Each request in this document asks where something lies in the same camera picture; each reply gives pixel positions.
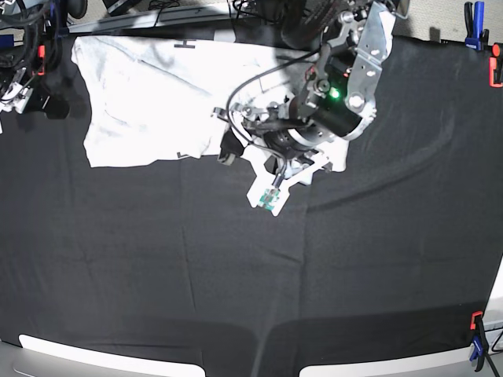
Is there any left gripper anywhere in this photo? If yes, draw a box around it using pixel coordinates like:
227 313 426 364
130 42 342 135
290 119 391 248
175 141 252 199
212 102 333 188

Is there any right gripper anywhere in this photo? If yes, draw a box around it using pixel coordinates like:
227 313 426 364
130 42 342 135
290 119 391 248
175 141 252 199
1 68 70 119

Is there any white Hugging Face t-shirt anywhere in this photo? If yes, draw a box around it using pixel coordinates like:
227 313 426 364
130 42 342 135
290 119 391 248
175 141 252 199
72 36 307 167

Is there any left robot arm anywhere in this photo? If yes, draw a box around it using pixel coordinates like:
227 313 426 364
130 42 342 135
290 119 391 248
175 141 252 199
214 1 409 188

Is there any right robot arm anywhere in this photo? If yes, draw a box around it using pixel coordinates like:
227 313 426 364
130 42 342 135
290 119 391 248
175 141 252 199
1 1 70 119

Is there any red black clamp far-left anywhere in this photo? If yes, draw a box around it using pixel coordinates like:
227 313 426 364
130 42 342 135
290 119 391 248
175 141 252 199
33 44 46 75

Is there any blue clamp far-left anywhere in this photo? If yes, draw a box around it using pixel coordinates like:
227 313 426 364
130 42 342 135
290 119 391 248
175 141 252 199
45 0 68 40

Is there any black table cloth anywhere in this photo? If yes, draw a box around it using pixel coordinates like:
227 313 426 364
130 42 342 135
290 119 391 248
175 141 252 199
1 38 502 376

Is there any blue clamp far-right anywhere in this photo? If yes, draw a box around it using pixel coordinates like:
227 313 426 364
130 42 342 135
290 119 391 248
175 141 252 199
464 1 489 51

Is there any red black clamp far-right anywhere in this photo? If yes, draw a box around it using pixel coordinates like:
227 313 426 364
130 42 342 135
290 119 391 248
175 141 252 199
489 43 502 88

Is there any red blue clamp near-right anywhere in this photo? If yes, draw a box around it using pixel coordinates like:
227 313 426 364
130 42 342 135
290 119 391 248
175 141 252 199
469 311 488 372

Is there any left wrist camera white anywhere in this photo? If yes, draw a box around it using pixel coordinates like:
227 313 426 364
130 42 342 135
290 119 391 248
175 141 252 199
247 185 290 217

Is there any aluminium frame rail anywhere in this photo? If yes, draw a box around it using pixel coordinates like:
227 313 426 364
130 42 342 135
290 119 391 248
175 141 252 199
68 3 237 35

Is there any black red cable bundle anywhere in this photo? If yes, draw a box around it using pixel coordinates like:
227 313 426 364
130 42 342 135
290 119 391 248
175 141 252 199
279 0 343 49

